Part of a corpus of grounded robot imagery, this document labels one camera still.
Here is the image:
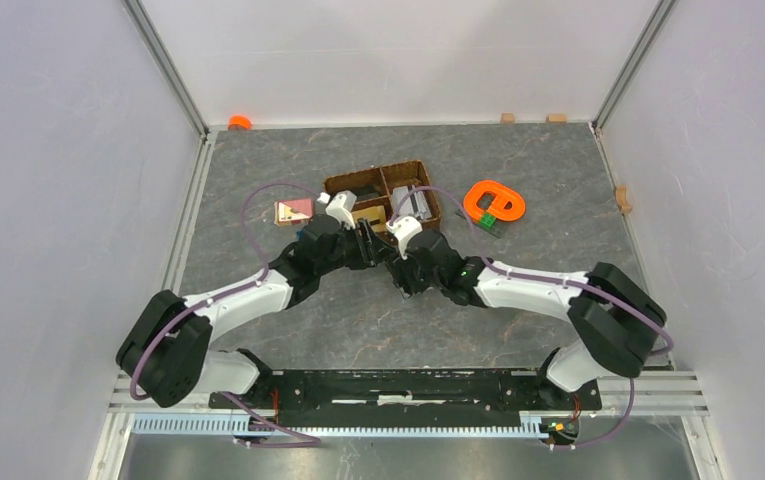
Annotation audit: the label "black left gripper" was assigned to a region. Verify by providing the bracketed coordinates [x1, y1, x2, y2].
[317, 217, 396, 276]

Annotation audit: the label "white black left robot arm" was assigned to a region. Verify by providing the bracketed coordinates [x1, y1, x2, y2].
[115, 214, 399, 408]

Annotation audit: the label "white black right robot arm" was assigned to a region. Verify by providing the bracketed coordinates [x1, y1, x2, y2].
[395, 227, 672, 408]

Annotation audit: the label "playing card box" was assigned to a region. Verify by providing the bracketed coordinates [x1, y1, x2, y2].
[274, 198, 315, 226]

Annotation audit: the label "yellow cards in basket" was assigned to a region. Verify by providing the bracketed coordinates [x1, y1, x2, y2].
[352, 205, 387, 233]

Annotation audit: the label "silver cards in basket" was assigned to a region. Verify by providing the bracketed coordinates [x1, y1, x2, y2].
[391, 185, 432, 222]

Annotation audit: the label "black cards in basket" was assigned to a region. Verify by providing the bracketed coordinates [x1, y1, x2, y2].
[353, 185, 380, 202]

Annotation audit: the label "green toy brick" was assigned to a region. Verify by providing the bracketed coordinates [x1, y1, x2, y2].
[476, 213, 497, 232]

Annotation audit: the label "brown woven divided basket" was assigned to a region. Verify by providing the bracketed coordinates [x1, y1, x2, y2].
[323, 159, 442, 240]

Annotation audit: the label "orange round cap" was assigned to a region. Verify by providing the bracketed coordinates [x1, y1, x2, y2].
[227, 115, 252, 131]

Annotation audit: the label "curved wooden piece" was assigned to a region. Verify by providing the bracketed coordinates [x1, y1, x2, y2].
[614, 185, 633, 215]

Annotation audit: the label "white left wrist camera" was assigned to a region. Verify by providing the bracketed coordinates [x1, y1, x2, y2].
[317, 190, 357, 230]

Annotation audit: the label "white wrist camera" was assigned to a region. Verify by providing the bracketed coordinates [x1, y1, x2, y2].
[317, 190, 357, 230]
[385, 215, 422, 260]

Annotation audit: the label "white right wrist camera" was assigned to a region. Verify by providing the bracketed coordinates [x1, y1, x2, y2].
[385, 215, 422, 260]

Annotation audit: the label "orange tape dispenser ring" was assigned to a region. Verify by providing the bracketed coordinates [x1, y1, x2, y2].
[462, 180, 528, 224]

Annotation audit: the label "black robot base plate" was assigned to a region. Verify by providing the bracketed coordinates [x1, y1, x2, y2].
[239, 368, 602, 428]

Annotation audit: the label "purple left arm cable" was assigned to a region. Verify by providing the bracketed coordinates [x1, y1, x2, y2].
[130, 181, 330, 449]

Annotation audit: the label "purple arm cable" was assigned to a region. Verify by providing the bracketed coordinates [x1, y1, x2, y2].
[388, 185, 676, 452]
[130, 181, 330, 449]

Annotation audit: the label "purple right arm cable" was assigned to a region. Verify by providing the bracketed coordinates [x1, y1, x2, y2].
[388, 185, 676, 452]

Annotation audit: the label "aluminium frame rail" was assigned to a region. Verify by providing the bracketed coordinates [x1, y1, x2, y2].
[108, 371, 709, 439]

